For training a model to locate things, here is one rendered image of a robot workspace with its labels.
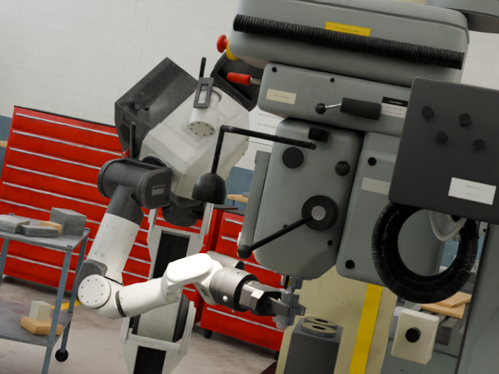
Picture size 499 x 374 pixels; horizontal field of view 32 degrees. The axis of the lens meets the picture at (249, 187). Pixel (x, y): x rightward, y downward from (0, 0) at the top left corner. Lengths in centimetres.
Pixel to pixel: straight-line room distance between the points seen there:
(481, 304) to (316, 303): 202
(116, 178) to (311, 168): 57
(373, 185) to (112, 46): 1045
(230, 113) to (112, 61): 982
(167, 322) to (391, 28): 118
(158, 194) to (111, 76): 989
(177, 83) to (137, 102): 12
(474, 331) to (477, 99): 45
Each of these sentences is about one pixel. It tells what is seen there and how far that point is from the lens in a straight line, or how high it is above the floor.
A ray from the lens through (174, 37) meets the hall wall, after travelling 1171.
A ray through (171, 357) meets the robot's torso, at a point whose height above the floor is 91.
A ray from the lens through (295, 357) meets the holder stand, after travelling 219.
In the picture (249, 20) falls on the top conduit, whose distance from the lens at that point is 173.
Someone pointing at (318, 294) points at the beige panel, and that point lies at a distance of 362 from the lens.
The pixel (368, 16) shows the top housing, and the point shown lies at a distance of 172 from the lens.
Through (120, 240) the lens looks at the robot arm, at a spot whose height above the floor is 127.
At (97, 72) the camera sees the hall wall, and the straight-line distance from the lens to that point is 1208.
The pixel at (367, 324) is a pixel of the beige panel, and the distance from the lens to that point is 359.
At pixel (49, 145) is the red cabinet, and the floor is 120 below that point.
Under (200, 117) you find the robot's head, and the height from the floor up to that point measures 160.
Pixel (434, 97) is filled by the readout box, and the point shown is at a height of 170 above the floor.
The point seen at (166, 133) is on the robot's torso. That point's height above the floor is 154.
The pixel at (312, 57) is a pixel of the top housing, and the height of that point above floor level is 175.
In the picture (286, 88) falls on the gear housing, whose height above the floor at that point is 168.
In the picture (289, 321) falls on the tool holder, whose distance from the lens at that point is 186.
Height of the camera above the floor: 157
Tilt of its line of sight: 3 degrees down
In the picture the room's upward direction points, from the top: 12 degrees clockwise
